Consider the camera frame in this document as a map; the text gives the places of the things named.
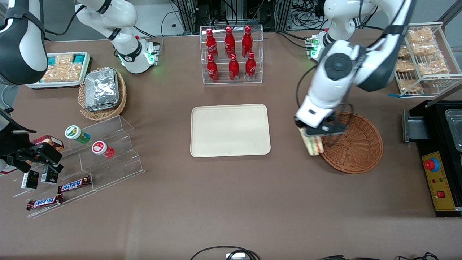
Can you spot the triangle sandwich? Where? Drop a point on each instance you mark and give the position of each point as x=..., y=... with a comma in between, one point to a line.
x=313, y=145

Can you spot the yellow control panel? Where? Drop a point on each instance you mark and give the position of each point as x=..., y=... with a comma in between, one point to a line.
x=442, y=184

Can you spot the brown snickers bar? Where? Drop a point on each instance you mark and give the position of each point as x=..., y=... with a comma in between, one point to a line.
x=44, y=202
x=74, y=185

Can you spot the red emergency stop button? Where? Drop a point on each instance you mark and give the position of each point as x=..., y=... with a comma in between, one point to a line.
x=431, y=164

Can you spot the green can white lid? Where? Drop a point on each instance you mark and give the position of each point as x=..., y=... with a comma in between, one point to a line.
x=75, y=133

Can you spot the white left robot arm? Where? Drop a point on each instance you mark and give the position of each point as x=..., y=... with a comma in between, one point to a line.
x=361, y=61

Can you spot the dark right wrist camera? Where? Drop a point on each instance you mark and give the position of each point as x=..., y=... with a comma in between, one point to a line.
x=11, y=139

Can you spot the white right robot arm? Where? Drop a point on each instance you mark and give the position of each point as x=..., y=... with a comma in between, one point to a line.
x=21, y=43

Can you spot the grey metal bracket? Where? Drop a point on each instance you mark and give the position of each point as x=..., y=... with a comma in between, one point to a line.
x=415, y=126

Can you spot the brown round wicker basket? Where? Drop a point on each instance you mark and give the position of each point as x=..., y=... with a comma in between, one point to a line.
x=355, y=151

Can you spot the light oval wicker basket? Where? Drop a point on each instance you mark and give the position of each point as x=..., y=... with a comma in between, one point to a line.
x=103, y=115

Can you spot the dark red chocolate box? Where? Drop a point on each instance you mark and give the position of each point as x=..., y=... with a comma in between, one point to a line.
x=50, y=140

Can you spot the aluminium profile bar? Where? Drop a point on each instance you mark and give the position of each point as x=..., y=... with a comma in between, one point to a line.
x=447, y=94

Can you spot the red cola bottle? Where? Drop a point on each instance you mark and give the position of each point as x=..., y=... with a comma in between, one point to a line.
x=211, y=45
x=250, y=66
x=234, y=68
x=247, y=42
x=212, y=69
x=229, y=43

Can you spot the red can white lid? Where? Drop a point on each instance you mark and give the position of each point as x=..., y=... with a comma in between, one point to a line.
x=101, y=148

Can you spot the aluminium frame rack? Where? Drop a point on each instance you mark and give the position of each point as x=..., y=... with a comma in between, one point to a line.
x=187, y=14

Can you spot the white snack tray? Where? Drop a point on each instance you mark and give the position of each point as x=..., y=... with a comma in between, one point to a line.
x=54, y=85

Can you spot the silver foil packet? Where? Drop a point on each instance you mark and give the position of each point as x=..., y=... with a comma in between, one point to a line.
x=104, y=107
x=101, y=86

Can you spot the beige cracker packet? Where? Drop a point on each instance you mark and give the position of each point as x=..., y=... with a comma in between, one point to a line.
x=61, y=74
x=65, y=59

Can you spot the clear acrylic bottle rack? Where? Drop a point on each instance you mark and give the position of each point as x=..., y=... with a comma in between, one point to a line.
x=234, y=77

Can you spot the clear plastic container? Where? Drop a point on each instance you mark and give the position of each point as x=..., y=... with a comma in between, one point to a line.
x=455, y=126

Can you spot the small black box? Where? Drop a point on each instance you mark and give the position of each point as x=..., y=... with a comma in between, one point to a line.
x=30, y=180
x=49, y=177

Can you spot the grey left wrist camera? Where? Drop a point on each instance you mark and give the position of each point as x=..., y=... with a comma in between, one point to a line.
x=334, y=129

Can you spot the black control box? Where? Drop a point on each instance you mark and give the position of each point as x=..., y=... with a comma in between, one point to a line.
x=433, y=119

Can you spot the teal snack packet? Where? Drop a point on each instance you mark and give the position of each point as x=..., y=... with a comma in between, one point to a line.
x=52, y=60
x=78, y=57

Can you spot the clear acrylic stepped stand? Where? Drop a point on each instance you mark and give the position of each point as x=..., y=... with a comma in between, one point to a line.
x=115, y=166

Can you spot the beige plastic tray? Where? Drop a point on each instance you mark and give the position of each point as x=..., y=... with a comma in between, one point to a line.
x=231, y=130

